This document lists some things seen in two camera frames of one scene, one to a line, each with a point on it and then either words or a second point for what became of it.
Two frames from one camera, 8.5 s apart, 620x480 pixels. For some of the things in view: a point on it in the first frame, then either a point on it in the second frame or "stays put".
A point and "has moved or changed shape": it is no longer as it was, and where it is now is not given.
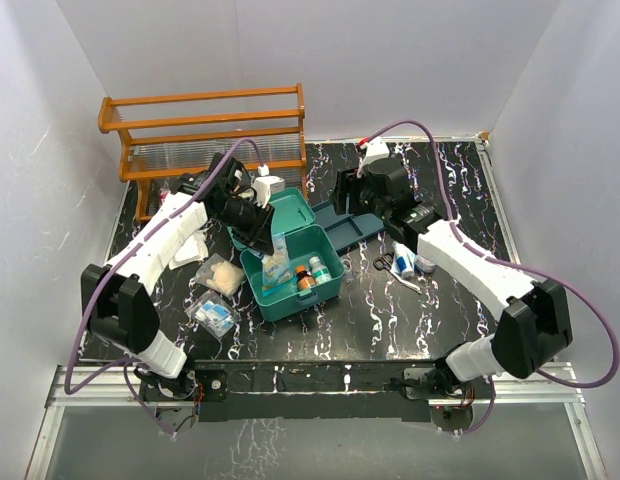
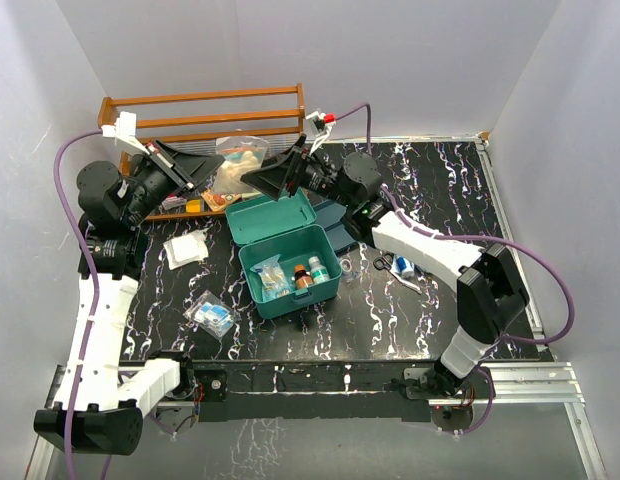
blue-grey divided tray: (345, 230) stays put
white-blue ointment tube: (403, 261) stays put
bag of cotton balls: (219, 274) has moved or changed shape
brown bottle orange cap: (304, 278) stays put
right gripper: (347, 187) → (270, 178)
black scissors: (384, 262) stays put
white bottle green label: (320, 272) stays put
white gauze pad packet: (194, 249) stays put
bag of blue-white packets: (213, 312) stays put
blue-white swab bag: (277, 267) has moved or changed shape
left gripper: (260, 239) → (184, 171)
